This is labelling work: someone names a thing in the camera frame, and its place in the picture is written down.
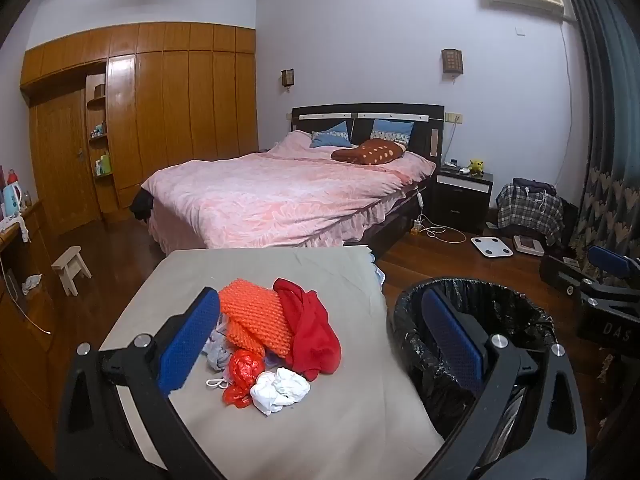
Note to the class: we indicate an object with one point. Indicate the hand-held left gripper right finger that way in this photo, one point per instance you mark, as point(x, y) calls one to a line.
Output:
point(451, 336)

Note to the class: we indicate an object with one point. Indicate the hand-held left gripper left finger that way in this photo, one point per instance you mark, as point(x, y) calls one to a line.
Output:
point(187, 340)

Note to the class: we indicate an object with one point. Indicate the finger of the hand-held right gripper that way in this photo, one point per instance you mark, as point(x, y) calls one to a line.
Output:
point(557, 275)
point(611, 261)

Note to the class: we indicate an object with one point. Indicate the grey sock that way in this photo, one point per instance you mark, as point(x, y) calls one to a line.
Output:
point(218, 355)

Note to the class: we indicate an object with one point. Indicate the black bin with liner bag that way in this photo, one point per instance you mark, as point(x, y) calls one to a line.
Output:
point(510, 310)

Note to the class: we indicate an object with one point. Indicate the red plastic bag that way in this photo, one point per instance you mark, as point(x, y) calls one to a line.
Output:
point(242, 370)

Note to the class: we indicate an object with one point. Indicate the orange knitted cloth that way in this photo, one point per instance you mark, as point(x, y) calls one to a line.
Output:
point(255, 310)

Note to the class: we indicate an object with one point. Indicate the white tissue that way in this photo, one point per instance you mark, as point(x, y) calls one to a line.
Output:
point(280, 387)

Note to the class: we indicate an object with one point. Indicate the red cloth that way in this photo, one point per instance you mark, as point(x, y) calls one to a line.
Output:
point(310, 335)

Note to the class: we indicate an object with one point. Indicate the plaid garment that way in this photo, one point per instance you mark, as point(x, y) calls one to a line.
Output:
point(530, 210)

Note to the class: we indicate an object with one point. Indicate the white bathroom scale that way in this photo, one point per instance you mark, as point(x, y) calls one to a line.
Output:
point(492, 246)

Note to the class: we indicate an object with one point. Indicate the black and white nightstand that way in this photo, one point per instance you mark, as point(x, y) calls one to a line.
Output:
point(460, 200)

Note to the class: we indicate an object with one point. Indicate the yellow plush toy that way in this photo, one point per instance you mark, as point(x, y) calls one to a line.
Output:
point(476, 166)

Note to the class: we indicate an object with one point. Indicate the small wooden stool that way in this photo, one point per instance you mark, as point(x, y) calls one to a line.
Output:
point(70, 265)

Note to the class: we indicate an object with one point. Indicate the black garment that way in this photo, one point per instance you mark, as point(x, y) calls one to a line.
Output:
point(141, 205)

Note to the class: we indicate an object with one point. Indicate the dark patterned curtain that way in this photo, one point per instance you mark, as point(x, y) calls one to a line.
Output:
point(610, 110)

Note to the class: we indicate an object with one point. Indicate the white rag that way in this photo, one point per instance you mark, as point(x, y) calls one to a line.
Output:
point(31, 284)

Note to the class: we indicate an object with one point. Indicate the bed with pink cover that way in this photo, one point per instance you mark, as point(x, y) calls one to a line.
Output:
point(275, 195)

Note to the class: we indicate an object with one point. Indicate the brown dotted pillow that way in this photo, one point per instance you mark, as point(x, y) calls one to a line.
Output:
point(370, 152)

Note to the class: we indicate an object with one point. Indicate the blue pillow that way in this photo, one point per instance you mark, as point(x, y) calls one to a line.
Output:
point(392, 129)
point(332, 135)

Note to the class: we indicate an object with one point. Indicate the wooden door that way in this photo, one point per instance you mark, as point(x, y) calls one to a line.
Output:
point(62, 160)

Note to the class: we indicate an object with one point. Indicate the light blue kettle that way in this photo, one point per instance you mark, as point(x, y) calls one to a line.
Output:
point(11, 200)

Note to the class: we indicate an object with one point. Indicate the wooden wardrobe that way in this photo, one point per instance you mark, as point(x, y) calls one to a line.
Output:
point(165, 110)

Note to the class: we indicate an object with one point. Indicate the red bottle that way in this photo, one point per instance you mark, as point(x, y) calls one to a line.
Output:
point(12, 177)

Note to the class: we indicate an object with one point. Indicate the dark wooden bed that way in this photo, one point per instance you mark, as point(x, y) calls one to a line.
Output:
point(320, 110)

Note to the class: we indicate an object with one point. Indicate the wall socket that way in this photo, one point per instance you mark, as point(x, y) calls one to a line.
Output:
point(453, 117)

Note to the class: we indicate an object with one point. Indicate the large wall lamp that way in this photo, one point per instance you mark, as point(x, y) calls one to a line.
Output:
point(451, 61)

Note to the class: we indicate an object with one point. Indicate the small wall lamp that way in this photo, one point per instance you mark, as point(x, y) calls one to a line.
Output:
point(287, 78)

